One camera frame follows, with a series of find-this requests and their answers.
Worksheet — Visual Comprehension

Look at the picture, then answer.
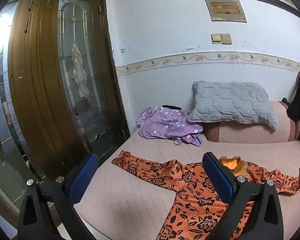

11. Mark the grey quilted pillow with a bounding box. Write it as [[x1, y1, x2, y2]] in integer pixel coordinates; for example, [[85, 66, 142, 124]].
[[187, 80, 279, 131]]

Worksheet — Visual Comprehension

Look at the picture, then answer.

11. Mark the small framed wall picture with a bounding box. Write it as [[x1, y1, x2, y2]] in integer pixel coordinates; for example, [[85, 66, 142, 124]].
[[205, 0, 247, 23]]

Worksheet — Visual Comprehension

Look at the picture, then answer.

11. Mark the pink quilted mattress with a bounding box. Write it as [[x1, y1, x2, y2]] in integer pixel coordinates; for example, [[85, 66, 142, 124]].
[[75, 133, 300, 239]]

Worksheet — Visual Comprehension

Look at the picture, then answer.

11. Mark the wooden glass panel door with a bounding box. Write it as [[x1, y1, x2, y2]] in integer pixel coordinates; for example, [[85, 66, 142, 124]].
[[0, 0, 129, 226]]

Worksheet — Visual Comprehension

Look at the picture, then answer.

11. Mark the beige wall switch plate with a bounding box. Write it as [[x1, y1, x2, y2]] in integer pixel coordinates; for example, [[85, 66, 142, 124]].
[[211, 34, 222, 43]]

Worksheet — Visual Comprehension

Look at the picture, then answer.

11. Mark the purple floral garment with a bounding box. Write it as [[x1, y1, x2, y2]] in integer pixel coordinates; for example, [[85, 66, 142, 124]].
[[136, 106, 204, 147]]

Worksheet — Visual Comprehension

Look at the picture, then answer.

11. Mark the orange black floral garment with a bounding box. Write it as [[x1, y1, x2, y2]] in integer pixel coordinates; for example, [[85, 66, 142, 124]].
[[112, 151, 300, 239]]

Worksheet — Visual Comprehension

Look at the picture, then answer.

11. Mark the pink bolster cushion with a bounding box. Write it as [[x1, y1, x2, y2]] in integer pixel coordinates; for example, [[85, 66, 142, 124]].
[[204, 101, 296, 144]]

